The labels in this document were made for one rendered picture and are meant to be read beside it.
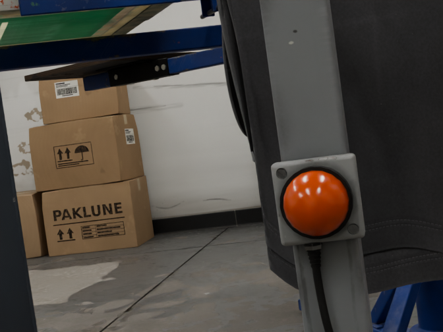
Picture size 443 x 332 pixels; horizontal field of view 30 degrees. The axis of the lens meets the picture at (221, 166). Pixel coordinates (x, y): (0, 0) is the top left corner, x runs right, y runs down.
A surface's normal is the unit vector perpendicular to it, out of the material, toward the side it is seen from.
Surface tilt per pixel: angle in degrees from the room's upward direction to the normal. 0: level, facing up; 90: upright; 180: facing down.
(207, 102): 90
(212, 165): 90
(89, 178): 92
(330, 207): 99
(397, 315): 43
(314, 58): 90
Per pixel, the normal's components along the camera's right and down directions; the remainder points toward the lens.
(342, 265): -0.19, 0.08
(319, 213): 0.00, 0.22
